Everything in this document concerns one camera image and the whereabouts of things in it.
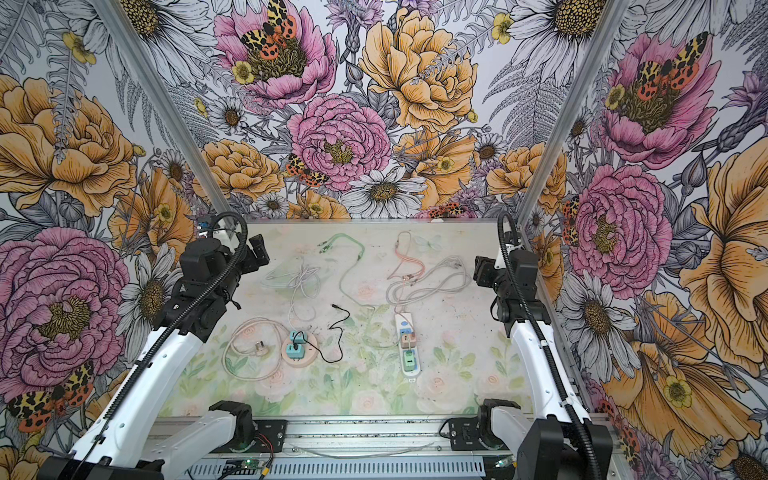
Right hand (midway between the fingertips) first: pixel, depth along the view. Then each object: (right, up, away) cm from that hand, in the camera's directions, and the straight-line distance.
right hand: (486, 267), depth 82 cm
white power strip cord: (-7, -4, +25) cm, 26 cm away
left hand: (-61, +4, -8) cm, 62 cm away
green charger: (-21, -24, -2) cm, 32 cm away
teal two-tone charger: (-50, -19, -2) cm, 53 cm away
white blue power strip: (-22, -18, +10) cm, 30 cm away
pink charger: (-22, -20, +2) cm, 30 cm away
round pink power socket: (-48, -23, +4) cm, 53 cm away
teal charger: (-52, -24, +1) cm, 57 cm away
